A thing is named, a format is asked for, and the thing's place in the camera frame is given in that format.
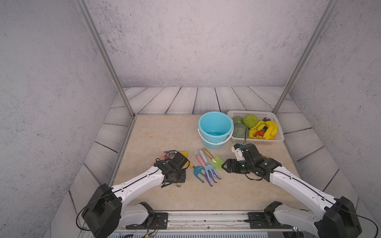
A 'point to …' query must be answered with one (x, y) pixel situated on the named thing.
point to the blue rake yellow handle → (197, 170)
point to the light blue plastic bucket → (215, 129)
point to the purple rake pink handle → (207, 177)
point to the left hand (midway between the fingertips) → (184, 179)
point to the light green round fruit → (237, 119)
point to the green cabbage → (250, 120)
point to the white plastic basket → (273, 116)
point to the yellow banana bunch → (272, 129)
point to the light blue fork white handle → (209, 168)
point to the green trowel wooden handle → (217, 161)
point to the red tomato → (260, 133)
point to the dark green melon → (240, 130)
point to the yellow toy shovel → (186, 164)
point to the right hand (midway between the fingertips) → (227, 167)
